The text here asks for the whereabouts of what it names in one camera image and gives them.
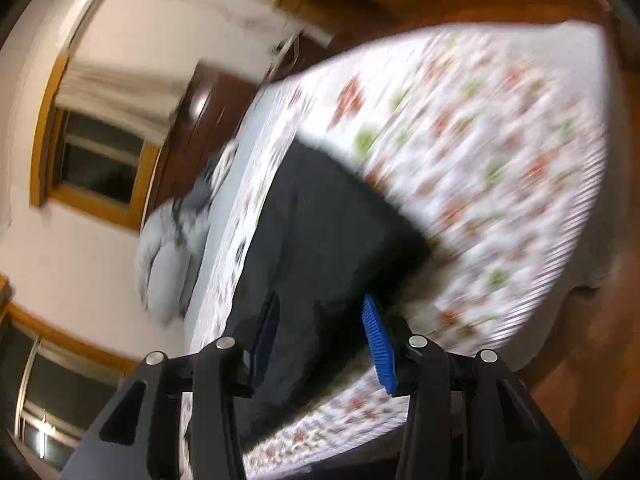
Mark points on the glass balcony door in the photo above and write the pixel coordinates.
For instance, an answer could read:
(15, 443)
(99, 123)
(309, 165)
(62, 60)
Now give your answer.
(45, 390)

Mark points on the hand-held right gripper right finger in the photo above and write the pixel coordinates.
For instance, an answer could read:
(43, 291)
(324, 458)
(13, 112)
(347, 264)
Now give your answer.
(380, 345)

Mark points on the grey pillow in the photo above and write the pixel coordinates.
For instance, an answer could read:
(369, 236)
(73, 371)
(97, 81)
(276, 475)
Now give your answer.
(165, 270)

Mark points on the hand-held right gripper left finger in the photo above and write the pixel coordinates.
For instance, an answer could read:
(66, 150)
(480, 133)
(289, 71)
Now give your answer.
(264, 340)

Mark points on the dark wooden cabinet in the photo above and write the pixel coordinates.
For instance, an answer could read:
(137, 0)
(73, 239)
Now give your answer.
(210, 110)

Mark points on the wooden framed window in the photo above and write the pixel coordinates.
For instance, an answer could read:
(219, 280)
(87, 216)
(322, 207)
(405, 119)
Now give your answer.
(95, 155)

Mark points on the grey crumpled cloth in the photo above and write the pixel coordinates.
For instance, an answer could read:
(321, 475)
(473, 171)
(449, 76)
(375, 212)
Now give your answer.
(202, 195)

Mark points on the floral bed blanket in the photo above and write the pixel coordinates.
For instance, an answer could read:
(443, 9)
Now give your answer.
(475, 160)

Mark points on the white curtain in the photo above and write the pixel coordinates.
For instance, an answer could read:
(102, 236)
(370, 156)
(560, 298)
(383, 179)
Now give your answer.
(125, 85)

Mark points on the black padded jacket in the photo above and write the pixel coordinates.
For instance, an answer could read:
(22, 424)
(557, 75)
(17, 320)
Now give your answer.
(320, 235)

